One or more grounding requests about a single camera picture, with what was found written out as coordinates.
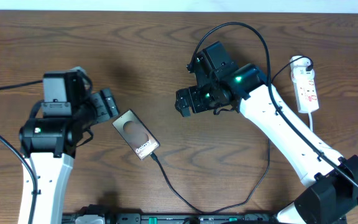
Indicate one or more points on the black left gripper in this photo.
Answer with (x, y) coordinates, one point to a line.
(105, 104)

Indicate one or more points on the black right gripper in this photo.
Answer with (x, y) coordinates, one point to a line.
(196, 104)

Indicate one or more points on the bronze Galaxy smartphone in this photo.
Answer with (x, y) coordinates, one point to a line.
(136, 134)

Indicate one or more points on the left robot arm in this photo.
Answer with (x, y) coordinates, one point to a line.
(50, 136)

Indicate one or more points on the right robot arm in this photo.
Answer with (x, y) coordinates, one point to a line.
(331, 181)

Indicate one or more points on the white USB charger adapter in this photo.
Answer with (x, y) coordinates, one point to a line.
(301, 66)

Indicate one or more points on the white power strip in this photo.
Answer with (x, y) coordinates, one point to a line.
(305, 90)

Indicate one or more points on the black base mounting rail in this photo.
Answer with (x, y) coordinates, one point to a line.
(128, 218)

